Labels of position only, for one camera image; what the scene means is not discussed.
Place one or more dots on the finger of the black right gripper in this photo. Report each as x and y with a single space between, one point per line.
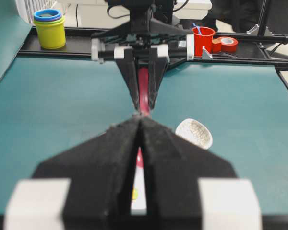
125 61
158 61

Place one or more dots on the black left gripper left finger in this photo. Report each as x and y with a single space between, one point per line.
85 184

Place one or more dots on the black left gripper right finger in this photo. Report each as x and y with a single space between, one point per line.
189 188

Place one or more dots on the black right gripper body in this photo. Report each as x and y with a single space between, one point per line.
141 37

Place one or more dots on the yellow hexagonal prism block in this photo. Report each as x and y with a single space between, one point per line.
134 194

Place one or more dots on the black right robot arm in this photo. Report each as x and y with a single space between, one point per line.
140 10

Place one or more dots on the blue spoon in cup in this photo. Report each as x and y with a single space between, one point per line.
196 29

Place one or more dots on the white round bowl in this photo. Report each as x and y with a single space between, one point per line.
139 207

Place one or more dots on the speckled egg-shaped dish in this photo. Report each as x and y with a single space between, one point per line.
195 132

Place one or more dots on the red plastic cup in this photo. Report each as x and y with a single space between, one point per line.
203 40

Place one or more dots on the red tape roll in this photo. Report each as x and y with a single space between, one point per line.
225 44

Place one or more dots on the yellow stacked cup set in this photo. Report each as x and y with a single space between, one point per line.
50 28

